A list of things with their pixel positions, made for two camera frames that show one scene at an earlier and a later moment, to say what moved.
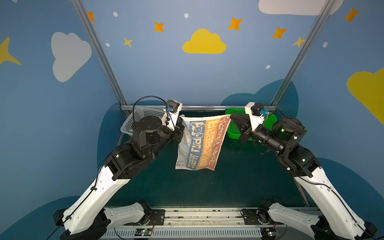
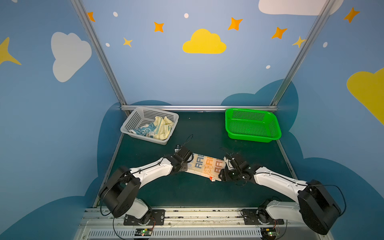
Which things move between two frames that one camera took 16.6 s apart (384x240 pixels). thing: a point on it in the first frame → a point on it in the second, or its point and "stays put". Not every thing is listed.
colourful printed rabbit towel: x=199 y=140 → x=206 y=166
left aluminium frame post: x=85 y=19 stays put
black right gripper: x=247 y=129 → x=226 y=173
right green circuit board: x=268 y=233 stays put
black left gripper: x=177 y=132 → x=184 y=163
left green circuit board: x=143 y=232 stays put
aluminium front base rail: x=224 y=223 stays put
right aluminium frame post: x=323 y=15 stays put
